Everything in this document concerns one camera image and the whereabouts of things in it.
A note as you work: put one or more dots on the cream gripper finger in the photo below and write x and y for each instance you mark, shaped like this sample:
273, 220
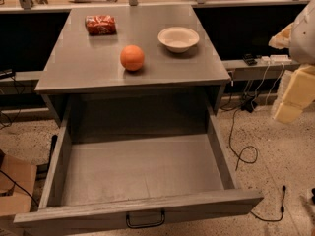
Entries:
299, 94
282, 39

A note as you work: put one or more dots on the orange fruit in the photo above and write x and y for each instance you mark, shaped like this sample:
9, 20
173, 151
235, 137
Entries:
132, 58

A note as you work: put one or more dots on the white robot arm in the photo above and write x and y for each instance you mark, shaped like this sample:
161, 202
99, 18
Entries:
299, 38

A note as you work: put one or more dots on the open grey top drawer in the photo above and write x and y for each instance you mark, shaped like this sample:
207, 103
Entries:
136, 154

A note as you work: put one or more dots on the white power strip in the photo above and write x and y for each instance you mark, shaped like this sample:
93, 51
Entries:
275, 59

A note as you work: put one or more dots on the black remote device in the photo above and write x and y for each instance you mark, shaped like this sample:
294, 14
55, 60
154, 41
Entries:
249, 59

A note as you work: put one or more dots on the black power adapter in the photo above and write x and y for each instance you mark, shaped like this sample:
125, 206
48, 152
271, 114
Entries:
249, 106

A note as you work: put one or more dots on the white paper bowl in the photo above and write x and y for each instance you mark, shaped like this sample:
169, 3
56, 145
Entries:
178, 39

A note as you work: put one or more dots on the grey cabinet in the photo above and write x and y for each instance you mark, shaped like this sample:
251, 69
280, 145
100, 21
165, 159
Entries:
83, 63

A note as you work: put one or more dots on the red snack bag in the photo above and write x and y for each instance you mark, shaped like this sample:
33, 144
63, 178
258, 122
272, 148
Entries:
100, 24

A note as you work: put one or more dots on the cardboard box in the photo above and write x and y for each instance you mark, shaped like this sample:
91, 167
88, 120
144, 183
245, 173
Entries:
17, 179

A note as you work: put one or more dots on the black drawer handle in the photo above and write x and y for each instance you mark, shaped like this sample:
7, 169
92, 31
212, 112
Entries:
145, 219

